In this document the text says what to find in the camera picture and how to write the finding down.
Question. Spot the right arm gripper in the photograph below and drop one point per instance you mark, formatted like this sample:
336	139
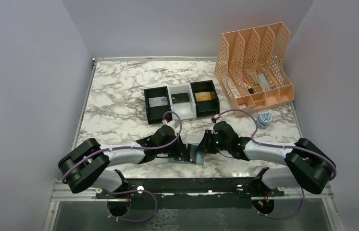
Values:
206	147

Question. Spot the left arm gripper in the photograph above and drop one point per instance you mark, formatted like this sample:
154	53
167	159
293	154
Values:
180	150

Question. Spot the green card holder wallet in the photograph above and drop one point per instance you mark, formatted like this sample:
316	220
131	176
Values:
182	158

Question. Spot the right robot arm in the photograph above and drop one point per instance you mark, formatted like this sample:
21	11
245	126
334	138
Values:
302	164

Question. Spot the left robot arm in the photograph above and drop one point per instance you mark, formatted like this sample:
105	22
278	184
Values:
86	165

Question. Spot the black card in tray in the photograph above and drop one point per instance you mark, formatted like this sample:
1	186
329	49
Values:
180	97

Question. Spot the gold card in tray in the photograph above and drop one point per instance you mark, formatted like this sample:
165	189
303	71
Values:
204	96

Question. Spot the black tray left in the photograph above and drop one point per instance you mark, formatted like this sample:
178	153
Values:
155	114

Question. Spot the black tray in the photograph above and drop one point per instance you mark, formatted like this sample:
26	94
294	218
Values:
155	114
206	108

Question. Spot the white tray middle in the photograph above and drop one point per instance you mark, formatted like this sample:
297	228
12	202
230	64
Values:
184	110

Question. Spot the black tray right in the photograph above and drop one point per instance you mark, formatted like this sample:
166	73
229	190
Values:
206	108

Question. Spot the blue white tape roll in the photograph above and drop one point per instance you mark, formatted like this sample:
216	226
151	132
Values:
264	119

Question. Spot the yellow marker in organizer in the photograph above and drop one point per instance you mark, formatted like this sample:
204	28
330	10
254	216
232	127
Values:
250	89

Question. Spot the grey item in organizer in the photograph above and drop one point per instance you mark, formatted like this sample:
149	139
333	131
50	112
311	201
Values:
263	81

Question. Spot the orange file organizer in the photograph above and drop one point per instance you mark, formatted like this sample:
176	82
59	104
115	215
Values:
245	53

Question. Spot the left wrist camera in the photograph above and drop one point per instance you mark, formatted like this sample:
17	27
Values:
174	124

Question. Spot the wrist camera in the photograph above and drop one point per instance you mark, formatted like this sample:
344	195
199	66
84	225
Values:
174	124
216	119

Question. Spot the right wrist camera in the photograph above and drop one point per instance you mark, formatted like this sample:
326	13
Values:
216	119

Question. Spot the black mounting rail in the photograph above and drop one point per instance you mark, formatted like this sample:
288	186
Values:
135	188

